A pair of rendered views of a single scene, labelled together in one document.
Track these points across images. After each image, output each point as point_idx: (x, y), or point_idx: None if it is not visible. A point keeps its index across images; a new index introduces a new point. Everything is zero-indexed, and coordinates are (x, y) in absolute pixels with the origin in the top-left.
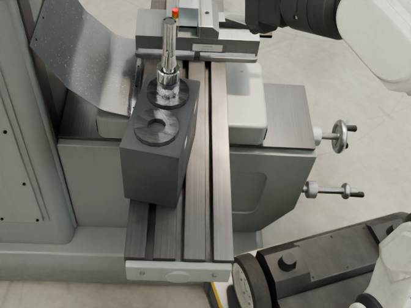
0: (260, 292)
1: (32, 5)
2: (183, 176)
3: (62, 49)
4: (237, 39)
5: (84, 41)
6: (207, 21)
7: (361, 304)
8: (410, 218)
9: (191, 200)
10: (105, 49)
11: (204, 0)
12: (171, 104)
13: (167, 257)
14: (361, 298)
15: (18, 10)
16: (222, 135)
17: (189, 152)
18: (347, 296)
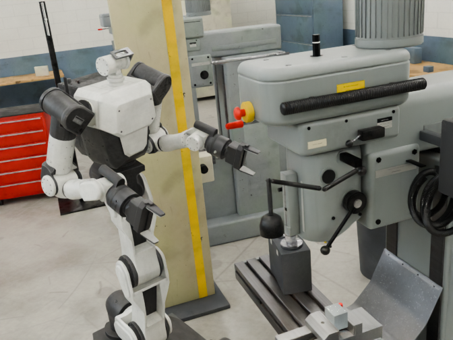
0: (221, 338)
1: (402, 249)
2: (273, 268)
3: (389, 282)
4: (292, 330)
5: (399, 312)
6: (316, 316)
7: (167, 319)
8: (161, 259)
9: (265, 272)
10: (391, 331)
11: (333, 331)
12: (284, 238)
13: (261, 256)
14: (166, 323)
15: (386, 227)
16: (267, 300)
17: (277, 276)
18: None
